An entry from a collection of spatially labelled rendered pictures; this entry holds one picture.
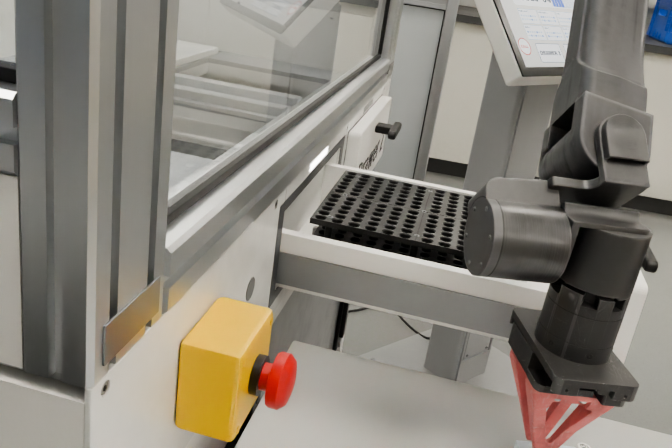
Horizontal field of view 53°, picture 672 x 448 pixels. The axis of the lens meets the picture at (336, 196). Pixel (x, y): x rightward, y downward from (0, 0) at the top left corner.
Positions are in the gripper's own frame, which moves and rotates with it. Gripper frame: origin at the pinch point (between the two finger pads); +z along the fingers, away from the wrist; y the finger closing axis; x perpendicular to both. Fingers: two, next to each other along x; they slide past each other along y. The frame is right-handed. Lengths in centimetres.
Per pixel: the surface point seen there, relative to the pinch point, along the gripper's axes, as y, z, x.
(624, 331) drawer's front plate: -6.7, -7.2, 8.4
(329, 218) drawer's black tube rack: -21.6, -8.4, -17.7
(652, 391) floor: -126, 76, 106
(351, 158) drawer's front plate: -46.2, -8.1, -12.9
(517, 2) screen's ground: -108, -31, 26
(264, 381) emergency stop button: 3.9, -5.6, -23.5
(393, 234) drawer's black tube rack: -19.0, -8.6, -11.2
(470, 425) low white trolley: -7.9, 5.3, -2.6
